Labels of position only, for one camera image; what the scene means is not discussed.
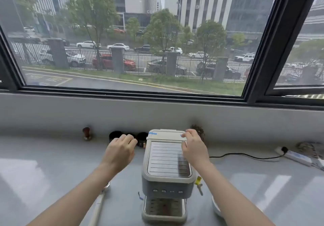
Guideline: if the person's left hand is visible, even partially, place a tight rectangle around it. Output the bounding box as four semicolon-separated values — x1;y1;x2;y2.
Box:
101;134;138;175

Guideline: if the person's right hand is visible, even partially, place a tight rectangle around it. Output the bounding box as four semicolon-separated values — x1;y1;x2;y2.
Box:
181;129;211;171

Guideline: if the white water tank lid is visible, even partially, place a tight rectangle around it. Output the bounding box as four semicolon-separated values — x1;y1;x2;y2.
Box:
146;129;188;142

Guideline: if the person's right forearm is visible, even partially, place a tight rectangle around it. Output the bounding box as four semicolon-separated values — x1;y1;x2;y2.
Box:
193;161;275;226

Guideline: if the person's left forearm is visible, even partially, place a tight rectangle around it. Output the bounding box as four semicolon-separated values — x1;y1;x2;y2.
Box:
26;163;120;226

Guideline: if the black round container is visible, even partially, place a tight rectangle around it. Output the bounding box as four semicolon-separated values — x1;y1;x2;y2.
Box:
136;132;149;148
109;131;124;143

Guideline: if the dark brown bristle brush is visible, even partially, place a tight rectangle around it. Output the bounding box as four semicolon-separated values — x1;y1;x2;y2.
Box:
190;124;205;142

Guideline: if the grey espresso machine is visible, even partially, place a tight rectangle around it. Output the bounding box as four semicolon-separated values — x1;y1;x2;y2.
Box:
141;139;198;225

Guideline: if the metal steam wand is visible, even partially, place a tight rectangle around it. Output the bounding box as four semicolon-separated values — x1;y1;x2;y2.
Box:
195;176;204;196

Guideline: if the white cup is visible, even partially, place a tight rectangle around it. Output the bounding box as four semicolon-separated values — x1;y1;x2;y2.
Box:
212;195;225;218

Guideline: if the white drip tray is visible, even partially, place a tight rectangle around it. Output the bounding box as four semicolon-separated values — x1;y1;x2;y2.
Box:
142;198;188;225

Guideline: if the row of parked cars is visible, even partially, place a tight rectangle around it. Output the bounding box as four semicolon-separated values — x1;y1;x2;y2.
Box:
23;26;257;80

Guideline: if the black metal fence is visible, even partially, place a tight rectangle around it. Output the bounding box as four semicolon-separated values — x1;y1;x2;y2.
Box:
9;40;253;83

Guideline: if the white power strip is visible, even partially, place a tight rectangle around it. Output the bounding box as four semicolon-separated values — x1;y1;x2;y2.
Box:
275;147;313;167

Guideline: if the row of street trees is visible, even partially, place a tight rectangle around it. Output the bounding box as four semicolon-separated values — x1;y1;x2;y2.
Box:
0;0;324;83

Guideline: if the group of tall buildings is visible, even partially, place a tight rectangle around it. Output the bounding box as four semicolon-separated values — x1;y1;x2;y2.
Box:
0;0;324;42

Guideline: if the black power cable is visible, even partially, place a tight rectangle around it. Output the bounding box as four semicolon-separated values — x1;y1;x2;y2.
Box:
210;149;285;161

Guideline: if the white handled portafilter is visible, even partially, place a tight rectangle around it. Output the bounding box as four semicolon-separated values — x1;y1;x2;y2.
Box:
89;182;111;226

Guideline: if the black window frame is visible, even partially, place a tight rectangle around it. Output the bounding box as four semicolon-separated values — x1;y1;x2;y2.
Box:
0;0;324;111

